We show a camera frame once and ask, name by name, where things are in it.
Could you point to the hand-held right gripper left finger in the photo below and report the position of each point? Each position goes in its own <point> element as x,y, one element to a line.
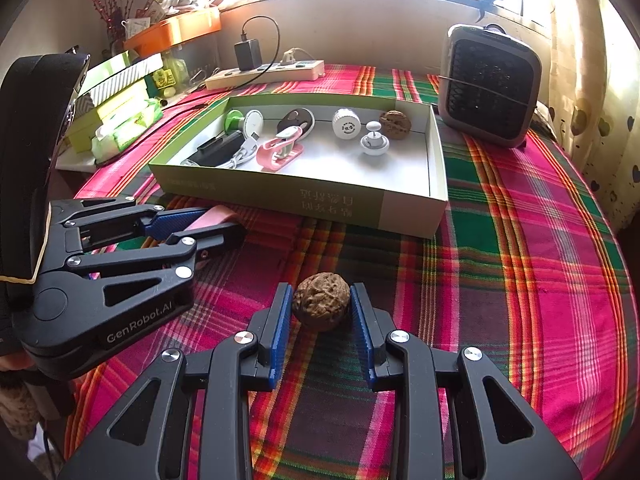
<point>280,340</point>

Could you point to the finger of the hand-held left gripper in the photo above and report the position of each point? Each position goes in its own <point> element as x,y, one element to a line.
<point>220,234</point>
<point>175,222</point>

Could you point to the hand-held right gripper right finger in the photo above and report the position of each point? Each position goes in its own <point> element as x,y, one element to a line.
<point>361,340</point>

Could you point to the brown walnut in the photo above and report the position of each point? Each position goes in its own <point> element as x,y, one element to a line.
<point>395,122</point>
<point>320,302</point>

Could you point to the black and clear device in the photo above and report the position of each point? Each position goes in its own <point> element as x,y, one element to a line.
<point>217,152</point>

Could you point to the pink holder with pale cap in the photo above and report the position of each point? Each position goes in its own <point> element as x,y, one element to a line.
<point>282,154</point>

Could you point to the green and white round holder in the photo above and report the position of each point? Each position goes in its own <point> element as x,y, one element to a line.
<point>250,121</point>

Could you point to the black oval disc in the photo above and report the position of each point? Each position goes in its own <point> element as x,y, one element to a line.
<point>297,121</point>

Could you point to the green and white cardboard box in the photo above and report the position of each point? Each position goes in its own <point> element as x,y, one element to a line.
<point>350,175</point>

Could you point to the white lidded jar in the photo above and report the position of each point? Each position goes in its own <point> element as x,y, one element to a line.
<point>346,122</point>

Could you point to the white knob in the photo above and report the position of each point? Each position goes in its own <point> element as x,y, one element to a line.
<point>374,142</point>

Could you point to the person's left forearm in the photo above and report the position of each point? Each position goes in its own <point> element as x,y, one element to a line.
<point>15,405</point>

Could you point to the green tissue pack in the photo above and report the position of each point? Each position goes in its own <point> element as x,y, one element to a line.
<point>127,127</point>

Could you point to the yellow green bottle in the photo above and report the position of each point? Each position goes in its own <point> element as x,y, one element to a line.
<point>165,77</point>

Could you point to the white power strip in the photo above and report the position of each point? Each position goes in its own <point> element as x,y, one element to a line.
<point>265,74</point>

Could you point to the black charger adapter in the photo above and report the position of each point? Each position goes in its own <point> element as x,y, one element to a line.
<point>248,55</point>

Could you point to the white plug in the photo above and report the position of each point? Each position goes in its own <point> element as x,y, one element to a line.
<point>290,57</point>

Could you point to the orange tray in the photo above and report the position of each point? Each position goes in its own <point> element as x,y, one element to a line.
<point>172,32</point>

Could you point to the grey space heater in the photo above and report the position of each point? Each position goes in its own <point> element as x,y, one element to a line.
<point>487,90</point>

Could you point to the heart print curtain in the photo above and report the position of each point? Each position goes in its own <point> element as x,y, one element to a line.
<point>590,85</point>

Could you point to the black window hook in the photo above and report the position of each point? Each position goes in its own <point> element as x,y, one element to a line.
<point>487,2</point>

